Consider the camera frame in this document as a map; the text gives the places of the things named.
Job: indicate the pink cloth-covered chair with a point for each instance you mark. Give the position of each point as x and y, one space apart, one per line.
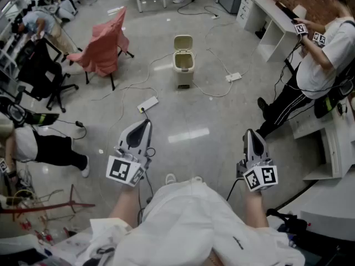
104 48

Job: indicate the person's left forearm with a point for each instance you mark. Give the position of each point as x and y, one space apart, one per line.
124 206

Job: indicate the black power adapter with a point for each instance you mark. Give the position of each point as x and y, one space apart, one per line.
79 123

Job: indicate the person's left white shoe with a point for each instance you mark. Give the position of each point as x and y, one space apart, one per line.
170 178

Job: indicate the white low cabinet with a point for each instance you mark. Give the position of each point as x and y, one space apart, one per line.
330 148

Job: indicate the person's right forearm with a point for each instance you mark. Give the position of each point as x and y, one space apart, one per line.
256 209

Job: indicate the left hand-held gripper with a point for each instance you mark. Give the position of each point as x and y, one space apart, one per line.
119 169

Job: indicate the white power strip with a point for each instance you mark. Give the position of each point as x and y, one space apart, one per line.
147 104
215 17
233 77

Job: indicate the person's right white shoe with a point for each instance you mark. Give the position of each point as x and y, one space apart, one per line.
198 178

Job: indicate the white desk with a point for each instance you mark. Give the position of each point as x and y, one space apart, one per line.
266 18

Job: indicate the cream plastic bin body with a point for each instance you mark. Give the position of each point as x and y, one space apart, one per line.
184 76

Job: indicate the person's white shirt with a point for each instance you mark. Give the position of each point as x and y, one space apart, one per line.
188 226

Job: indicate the red metal rack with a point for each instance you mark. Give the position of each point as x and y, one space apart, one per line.
41 206

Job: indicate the black office chair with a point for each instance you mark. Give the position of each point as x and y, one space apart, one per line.
41 73

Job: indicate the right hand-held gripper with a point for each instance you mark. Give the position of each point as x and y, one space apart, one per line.
260 176

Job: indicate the person's white shoe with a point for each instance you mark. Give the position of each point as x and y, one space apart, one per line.
170 178
198 178

